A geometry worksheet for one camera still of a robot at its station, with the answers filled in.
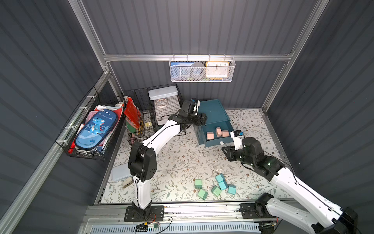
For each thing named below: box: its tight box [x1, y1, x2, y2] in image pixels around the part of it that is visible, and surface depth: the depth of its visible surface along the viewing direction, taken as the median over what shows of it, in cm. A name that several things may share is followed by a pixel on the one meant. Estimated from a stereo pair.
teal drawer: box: [201, 119, 235, 148], surface depth 87 cm
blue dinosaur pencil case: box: [74, 108, 118, 151], surface depth 66 cm
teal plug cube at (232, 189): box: [227, 184, 237, 195], surface depth 82 cm
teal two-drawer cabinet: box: [194, 98, 234, 148], surface depth 88 cm
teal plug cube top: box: [215, 173, 225, 183], surface depth 85 cm
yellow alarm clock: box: [205, 60, 230, 80], surface depth 90 cm
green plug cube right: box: [211, 185, 222, 197], surface depth 80 cm
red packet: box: [123, 96, 142, 133], surface depth 104 cm
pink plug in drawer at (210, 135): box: [206, 131, 215, 140], surface depth 86 cm
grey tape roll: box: [190, 61, 206, 80], surface depth 89 cm
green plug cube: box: [194, 178, 203, 189], surface depth 83 cm
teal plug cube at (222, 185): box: [218, 180, 228, 191], surface depth 82 cm
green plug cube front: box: [197, 188, 208, 201], surface depth 80 cm
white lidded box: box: [148, 85, 179, 101], surface depth 104 cm
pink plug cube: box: [215, 126, 223, 137], surface depth 86 cm
